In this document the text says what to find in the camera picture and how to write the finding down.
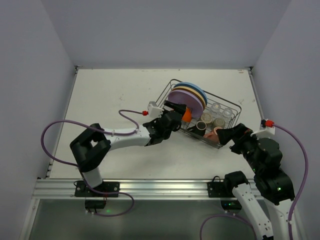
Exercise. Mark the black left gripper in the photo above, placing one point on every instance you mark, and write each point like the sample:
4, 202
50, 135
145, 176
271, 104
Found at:
171, 116

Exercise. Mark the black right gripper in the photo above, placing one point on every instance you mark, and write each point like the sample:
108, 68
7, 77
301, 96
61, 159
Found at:
236, 136

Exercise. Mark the orange bowl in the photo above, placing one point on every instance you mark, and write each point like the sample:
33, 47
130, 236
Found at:
187, 117

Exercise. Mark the purple plate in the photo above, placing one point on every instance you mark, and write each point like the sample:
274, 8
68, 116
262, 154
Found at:
189, 99

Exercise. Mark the yellow plate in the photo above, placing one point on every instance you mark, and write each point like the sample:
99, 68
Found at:
201, 97

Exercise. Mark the blue plate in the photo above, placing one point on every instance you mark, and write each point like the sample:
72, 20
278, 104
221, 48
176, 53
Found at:
194, 87

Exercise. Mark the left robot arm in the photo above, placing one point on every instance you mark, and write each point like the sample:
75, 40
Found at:
93, 144

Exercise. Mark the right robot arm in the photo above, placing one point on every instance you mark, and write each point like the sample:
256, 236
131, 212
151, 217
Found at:
263, 155

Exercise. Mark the grey-green cup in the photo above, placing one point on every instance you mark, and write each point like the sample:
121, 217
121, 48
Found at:
218, 122

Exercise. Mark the clear glass cup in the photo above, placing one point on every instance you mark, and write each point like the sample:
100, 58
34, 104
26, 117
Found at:
215, 109
227, 114

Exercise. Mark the pink mug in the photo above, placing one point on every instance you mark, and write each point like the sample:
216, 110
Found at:
213, 135

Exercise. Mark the beige speckled cup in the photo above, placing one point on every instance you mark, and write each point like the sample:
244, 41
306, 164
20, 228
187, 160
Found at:
206, 118

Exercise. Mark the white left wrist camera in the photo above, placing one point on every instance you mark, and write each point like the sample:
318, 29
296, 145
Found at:
154, 111

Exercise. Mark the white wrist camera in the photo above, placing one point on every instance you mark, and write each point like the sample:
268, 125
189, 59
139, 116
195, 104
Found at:
154, 111
267, 129

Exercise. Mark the black wire dish rack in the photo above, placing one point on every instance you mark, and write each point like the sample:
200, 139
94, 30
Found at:
211, 99

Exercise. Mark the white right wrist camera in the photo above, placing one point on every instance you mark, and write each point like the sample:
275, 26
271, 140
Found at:
267, 129

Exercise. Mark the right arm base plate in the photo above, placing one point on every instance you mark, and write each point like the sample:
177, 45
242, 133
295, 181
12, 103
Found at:
217, 189

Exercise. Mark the aluminium mounting rail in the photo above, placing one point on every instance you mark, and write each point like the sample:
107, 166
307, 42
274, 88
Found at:
139, 189

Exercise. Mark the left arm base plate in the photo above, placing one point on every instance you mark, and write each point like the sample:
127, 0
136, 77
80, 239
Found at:
109, 188

